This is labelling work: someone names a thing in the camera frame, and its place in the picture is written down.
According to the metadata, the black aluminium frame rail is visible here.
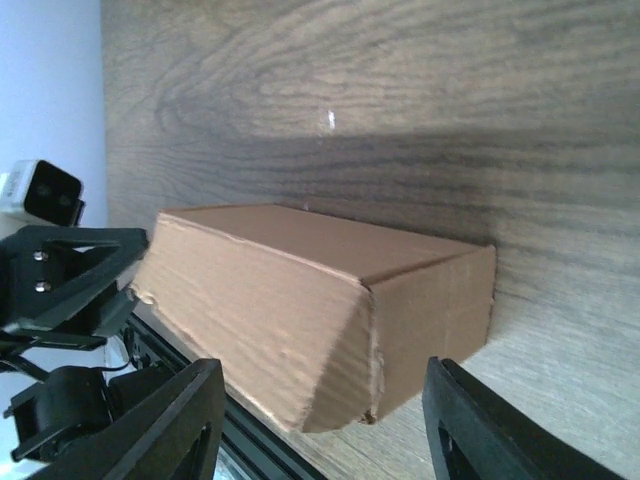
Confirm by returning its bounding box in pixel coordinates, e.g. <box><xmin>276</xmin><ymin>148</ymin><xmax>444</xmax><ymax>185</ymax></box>
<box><xmin>110</xmin><ymin>315</ymin><xmax>322</xmax><ymax>479</ymax></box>

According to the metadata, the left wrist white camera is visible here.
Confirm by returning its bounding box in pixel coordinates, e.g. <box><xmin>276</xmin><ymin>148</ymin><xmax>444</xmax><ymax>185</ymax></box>
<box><xmin>1</xmin><ymin>159</ymin><xmax>85</xmax><ymax>227</ymax></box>

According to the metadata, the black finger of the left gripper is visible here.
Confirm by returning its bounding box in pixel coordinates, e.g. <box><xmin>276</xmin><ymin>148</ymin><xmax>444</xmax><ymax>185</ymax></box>
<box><xmin>1</xmin><ymin>288</ymin><xmax>138</xmax><ymax>350</ymax></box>
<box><xmin>1</xmin><ymin>225</ymin><xmax>149</xmax><ymax>333</ymax></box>

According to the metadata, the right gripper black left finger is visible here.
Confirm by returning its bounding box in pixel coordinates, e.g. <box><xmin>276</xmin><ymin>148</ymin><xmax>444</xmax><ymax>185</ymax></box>
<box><xmin>31</xmin><ymin>359</ymin><xmax>225</xmax><ymax>479</ymax></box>

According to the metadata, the brown cardboard box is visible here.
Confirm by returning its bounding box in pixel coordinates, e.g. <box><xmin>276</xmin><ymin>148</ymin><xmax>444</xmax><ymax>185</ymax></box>
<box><xmin>132</xmin><ymin>204</ymin><xmax>497</xmax><ymax>433</ymax></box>

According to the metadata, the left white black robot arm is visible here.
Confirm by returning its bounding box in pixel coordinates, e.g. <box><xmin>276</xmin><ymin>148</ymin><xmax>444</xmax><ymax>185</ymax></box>
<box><xmin>1</xmin><ymin>226</ymin><xmax>172</xmax><ymax>463</ymax></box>

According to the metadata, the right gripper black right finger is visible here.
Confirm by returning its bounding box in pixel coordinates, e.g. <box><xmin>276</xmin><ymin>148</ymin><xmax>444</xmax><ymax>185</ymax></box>
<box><xmin>422</xmin><ymin>357</ymin><xmax>620</xmax><ymax>480</ymax></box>

